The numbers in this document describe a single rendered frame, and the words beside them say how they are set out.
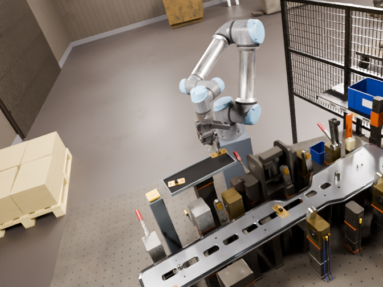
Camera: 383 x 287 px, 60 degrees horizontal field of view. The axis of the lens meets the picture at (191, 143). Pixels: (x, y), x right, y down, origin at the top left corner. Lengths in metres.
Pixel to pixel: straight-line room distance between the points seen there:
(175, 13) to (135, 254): 7.14
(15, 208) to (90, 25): 7.00
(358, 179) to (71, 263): 1.67
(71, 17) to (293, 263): 9.08
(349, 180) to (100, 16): 8.84
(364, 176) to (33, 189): 2.94
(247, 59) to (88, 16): 8.44
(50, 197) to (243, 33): 2.65
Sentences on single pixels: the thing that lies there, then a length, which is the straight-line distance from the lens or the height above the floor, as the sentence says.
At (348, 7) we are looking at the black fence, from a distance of 2.31.
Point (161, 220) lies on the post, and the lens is 1.72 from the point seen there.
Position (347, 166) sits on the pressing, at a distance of 1.85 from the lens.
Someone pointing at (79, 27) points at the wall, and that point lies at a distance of 10.09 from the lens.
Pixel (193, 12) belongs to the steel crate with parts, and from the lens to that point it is 8.57.
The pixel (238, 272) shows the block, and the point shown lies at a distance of 1.42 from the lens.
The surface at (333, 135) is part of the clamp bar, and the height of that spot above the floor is 1.13.
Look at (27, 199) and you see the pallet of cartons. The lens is 3.75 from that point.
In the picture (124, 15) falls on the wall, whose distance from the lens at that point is 9.88.
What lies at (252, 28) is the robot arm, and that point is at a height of 1.69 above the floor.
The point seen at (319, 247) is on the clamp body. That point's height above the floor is 0.93.
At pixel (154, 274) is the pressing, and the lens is 1.56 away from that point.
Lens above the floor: 2.21
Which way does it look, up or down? 34 degrees down
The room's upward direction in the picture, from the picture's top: 17 degrees counter-clockwise
